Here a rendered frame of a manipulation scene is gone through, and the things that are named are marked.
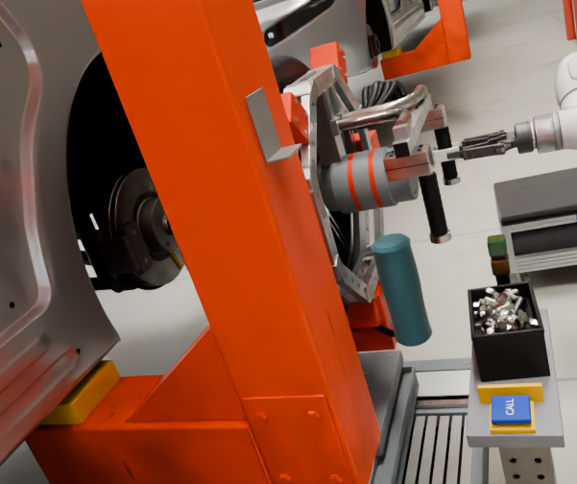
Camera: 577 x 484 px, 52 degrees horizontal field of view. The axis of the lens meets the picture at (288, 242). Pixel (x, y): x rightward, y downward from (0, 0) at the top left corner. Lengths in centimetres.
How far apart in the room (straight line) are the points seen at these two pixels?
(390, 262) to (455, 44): 372
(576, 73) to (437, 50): 339
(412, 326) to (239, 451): 54
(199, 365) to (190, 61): 48
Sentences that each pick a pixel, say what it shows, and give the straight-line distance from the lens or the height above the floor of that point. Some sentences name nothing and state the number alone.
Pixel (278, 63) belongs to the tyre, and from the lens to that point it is 138.
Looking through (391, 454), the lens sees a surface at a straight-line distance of 167.
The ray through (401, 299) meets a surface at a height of 61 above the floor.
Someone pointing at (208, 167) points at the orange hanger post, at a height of 111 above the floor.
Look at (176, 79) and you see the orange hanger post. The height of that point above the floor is 123.
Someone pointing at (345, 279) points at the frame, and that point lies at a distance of 127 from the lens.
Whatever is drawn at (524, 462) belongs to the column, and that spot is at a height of 25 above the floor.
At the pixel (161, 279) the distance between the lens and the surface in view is 162.
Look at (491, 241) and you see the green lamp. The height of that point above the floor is 66.
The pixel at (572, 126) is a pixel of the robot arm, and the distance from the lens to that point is 150.
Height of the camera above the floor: 127
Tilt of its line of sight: 21 degrees down
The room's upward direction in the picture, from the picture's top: 18 degrees counter-clockwise
